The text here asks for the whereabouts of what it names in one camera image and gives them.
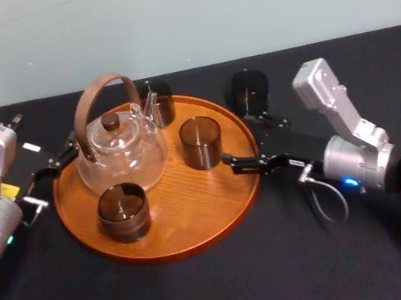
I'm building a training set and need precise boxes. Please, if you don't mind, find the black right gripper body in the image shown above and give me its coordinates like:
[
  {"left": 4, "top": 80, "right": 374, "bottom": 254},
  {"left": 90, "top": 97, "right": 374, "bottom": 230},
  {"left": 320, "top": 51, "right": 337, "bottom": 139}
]
[{"left": 254, "top": 118, "right": 337, "bottom": 186}]

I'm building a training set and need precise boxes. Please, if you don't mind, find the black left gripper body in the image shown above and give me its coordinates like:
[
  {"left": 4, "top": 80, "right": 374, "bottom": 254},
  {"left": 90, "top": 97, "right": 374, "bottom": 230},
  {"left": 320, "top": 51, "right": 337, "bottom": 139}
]
[{"left": 0, "top": 135, "right": 63, "bottom": 217}]

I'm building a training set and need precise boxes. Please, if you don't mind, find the round wooden tray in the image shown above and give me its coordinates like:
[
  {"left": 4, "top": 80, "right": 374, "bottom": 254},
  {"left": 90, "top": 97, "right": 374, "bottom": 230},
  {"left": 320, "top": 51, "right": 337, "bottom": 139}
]
[{"left": 38, "top": 80, "right": 276, "bottom": 282}]

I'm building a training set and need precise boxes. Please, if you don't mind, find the smoky brown glass cup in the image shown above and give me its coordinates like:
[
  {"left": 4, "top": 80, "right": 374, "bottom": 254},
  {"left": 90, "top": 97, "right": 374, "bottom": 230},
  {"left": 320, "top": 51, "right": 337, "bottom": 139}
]
[
  {"left": 93, "top": 178, "right": 156, "bottom": 249},
  {"left": 229, "top": 65, "right": 275, "bottom": 118},
  {"left": 176, "top": 113, "right": 228, "bottom": 174},
  {"left": 135, "top": 77, "right": 179, "bottom": 132}
]

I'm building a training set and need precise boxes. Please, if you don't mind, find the glass lid with brown knob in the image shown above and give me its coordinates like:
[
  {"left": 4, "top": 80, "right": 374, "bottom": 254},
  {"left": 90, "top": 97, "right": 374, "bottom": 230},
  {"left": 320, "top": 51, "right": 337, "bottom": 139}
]
[{"left": 83, "top": 106, "right": 146, "bottom": 155}]

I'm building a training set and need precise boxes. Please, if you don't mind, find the black table cloth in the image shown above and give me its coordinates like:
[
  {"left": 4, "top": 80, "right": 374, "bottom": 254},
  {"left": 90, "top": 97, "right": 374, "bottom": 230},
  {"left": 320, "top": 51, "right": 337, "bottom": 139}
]
[{"left": 0, "top": 24, "right": 401, "bottom": 300}]

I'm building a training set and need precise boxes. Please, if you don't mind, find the left gripper cable with plug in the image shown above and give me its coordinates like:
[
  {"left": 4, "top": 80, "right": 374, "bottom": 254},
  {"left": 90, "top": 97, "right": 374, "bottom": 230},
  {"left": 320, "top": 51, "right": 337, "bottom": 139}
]
[{"left": 17, "top": 192, "right": 54, "bottom": 230}]

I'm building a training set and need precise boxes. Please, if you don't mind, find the gripper cable with plug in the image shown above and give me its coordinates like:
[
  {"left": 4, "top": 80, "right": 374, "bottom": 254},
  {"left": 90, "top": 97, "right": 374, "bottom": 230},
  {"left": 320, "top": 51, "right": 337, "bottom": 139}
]
[
  {"left": 295, "top": 157, "right": 353, "bottom": 233},
  {"left": 17, "top": 192, "right": 54, "bottom": 230}
]

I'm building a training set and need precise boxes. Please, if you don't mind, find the right gripper cable with plug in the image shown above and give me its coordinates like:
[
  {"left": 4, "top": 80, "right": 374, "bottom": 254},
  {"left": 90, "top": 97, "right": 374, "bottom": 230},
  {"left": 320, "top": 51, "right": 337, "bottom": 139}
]
[{"left": 295, "top": 157, "right": 353, "bottom": 233}]

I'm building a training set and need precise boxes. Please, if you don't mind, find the glass teapot with brown handle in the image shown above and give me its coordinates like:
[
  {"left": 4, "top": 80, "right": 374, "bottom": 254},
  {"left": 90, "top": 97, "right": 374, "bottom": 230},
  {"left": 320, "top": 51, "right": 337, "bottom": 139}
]
[{"left": 61, "top": 64, "right": 176, "bottom": 203}]

